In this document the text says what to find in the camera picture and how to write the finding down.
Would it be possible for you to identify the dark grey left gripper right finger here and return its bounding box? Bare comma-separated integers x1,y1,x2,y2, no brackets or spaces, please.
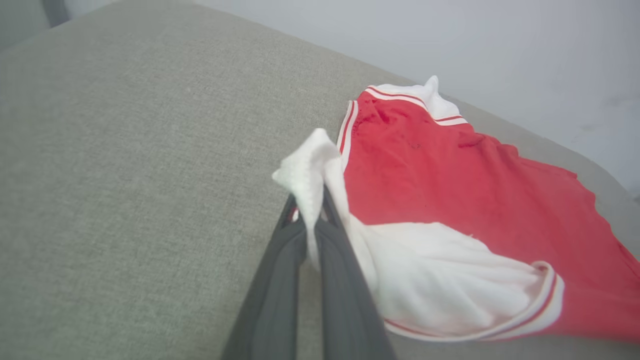
314,184,398,360

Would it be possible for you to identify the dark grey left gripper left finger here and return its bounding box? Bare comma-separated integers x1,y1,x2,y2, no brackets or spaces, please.
220,193,308,360

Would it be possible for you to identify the red and white garment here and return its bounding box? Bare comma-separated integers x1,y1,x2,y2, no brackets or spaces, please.
271,75,640,344

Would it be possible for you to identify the grey metal pole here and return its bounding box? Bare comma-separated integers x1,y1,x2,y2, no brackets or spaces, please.
41,0,71,28

